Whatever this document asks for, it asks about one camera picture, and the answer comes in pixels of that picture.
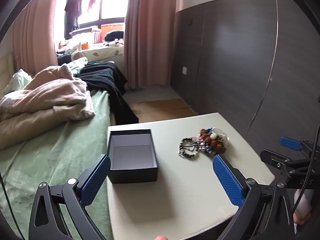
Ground black bead bracelet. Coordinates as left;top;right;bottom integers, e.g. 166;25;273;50
178;137;200;158

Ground brown bead bracelet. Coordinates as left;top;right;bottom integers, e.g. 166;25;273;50
199;128;227;154

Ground wide pink curtain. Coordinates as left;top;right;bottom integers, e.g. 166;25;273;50
123;0;185;89

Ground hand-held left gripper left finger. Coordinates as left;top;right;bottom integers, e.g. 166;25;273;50
29;154;112;240

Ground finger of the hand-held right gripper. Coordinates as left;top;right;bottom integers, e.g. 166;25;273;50
260;149;293;170
280;137;320;153

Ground black bag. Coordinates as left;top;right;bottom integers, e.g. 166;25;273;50
104;30;125;42

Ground hanging dark clothes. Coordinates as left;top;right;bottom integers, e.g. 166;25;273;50
64;0;83;40

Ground white jade pendant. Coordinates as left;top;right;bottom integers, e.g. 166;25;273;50
209;127;230;142

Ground narrow pink curtain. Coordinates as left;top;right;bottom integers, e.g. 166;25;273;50
12;0;59;77

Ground patterned window seat cushion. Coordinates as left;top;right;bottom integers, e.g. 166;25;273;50
82;44;125;60

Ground orange storage box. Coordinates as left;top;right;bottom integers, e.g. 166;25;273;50
101;24;125;33

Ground beige headboard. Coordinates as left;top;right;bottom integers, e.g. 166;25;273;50
0;52;14;90

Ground green bed sheet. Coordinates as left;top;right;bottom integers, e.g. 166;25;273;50
0;90;113;240

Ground flat cardboard sheet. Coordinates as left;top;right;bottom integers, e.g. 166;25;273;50
129;99;197;123

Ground black jewelry box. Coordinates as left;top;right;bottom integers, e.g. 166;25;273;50
107;129;159;184

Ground black knit cloth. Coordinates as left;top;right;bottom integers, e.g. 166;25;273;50
77;61;139;125

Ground light green pillow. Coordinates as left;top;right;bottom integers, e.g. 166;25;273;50
2;69;33;93

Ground beige fleece blanket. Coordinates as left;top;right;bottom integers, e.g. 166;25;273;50
0;64;96;150

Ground black cable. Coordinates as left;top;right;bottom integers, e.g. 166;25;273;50
294;124;320;212

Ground window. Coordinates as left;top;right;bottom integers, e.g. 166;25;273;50
56;0;130;43

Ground row of books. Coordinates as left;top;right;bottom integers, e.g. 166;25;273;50
91;27;103;43

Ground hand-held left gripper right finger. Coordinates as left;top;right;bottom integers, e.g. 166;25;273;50
212;154;295;240

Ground person's right hand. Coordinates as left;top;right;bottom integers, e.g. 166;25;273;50
293;204;313;226

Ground light green quilt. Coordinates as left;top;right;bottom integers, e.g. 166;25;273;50
60;57;88;75

